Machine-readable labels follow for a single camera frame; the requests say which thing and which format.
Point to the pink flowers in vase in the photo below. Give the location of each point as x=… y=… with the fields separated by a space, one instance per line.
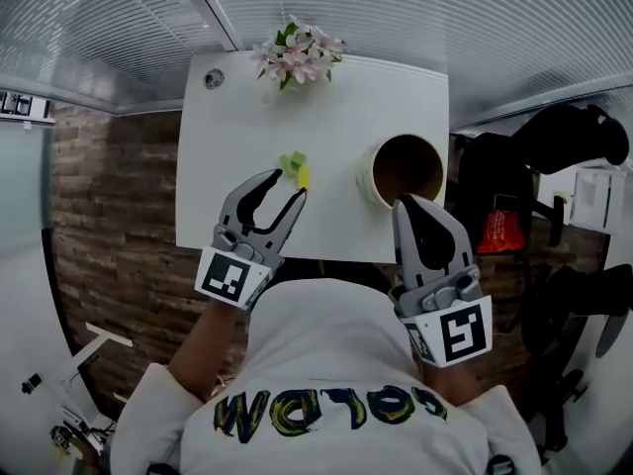
x=297 y=57

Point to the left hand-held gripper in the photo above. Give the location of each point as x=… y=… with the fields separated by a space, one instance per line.
x=225 y=277

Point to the spare gripper device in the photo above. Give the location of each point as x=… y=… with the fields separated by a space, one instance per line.
x=64 y=438

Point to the person's left forearm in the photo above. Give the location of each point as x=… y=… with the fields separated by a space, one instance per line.
x=207 y=354

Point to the small black device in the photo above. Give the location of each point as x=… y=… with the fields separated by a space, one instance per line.
x=31 y=384

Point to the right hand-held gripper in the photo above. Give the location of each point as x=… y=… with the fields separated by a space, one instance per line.
x=460 y=334

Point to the round paper bucket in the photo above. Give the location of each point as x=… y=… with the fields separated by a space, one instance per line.
x=405 y=166

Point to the dark green block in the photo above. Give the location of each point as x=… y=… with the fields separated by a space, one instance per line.
x=288 y=165

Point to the person's right forearm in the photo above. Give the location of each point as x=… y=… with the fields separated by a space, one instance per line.
x=450 y=384

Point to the wall photo panel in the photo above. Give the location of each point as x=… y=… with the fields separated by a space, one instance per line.
x=20 y=104

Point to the black chair wheel base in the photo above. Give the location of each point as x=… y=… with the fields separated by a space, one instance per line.
x=554 y=413

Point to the yellow small block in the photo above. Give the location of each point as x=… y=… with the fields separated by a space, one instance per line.
x=303 y=177

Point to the white window blinds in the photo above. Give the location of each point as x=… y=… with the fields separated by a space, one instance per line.
x=74 y=28
x=346 y=8
x=569 y=42

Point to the person's black trousers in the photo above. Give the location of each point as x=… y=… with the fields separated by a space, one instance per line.
x=346 y=270

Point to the white desk frame leg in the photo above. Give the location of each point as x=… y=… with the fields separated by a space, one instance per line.
x=106 y=337

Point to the person's white printed shirt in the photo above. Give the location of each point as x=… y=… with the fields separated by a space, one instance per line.
x=326 y=344

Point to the dark flat phone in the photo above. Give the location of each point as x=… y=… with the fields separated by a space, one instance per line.
x=505 y=202

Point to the frosted glass door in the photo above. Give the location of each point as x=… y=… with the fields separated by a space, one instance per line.
x=25 y=186

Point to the orange plastic bag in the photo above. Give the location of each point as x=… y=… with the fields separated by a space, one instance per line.
x=500 y=233

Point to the black mesh office chair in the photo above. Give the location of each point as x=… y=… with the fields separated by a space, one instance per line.
x=569 y=295

